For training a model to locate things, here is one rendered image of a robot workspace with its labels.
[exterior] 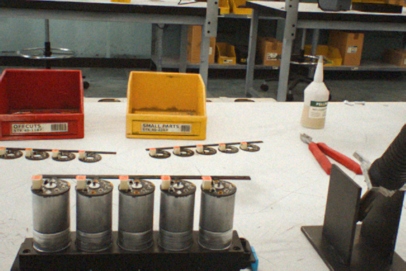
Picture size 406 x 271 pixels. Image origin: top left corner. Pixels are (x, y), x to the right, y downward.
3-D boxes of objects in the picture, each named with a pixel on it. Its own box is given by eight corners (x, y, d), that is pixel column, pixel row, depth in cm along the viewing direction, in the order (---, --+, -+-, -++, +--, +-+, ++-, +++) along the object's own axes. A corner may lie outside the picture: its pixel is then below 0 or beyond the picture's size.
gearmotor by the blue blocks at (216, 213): (233, 261, 35) (239, 193, 34) (198, 261, 35) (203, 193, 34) (228, 242, 38) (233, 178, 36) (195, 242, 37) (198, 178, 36)
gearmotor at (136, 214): (153, 261, 35) (155, 193, 33) (116, 262, 34) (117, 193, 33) (151, 242, 37) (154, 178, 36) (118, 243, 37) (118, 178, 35)
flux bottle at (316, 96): (318, 131, 70) (328, 58, 67) (296, 125, 71) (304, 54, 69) (328, 125, 72) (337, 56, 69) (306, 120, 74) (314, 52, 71)
